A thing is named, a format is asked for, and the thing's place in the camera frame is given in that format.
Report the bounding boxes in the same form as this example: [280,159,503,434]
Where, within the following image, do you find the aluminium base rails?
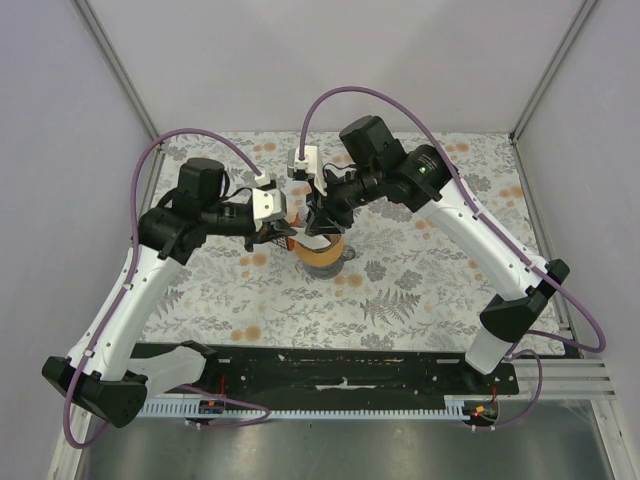
[59,319,621,401]

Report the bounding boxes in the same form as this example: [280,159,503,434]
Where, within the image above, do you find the light blue cable duct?
[138,391,479,421]

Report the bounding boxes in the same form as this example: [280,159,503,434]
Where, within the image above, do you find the floral tablecloth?
[117,130,569,357]

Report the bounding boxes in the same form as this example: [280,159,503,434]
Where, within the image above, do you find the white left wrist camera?
[251,173,287,228]

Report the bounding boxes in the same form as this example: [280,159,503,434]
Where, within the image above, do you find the grey ribbed glass dripper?
[293,227,341,250]

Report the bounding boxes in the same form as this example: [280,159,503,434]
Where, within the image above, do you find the aluminium frame post right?
[509,0,600,146]

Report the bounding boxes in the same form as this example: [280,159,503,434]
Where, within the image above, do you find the round wooden dripper stand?
[294,238,345,266]

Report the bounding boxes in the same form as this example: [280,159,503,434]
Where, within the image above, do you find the aluminium frame post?
[70,0,159,139]
[509,0,600,146]

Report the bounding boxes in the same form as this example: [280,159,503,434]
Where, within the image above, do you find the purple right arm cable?
[299,85,609,432]

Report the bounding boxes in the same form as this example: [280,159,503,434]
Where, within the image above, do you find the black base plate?
[195,345,520,398]

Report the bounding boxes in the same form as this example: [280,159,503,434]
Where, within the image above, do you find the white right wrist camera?
[286,145,327,196]

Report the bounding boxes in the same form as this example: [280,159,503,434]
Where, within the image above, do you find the aluminium frame post left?
[70,0,159,139]

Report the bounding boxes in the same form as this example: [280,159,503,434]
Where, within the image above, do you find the grey glass carafe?
[303,245,356,280]

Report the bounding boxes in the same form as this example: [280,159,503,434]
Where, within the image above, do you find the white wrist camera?
[251,173,287,228]
[286,145,327,196]

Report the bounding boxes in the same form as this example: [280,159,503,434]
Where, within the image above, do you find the white paper coffee filter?
[293,231,331,250]

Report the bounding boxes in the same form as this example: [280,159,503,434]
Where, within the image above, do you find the orange coffee filter box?
[273,210,303,252]

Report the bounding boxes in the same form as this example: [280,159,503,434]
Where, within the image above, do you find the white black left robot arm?
[42,158,294,428]

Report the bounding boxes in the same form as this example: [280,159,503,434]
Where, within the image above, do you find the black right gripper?
[306,164,384,240]

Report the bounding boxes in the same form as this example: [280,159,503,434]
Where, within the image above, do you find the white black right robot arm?
[287,115,570,394]

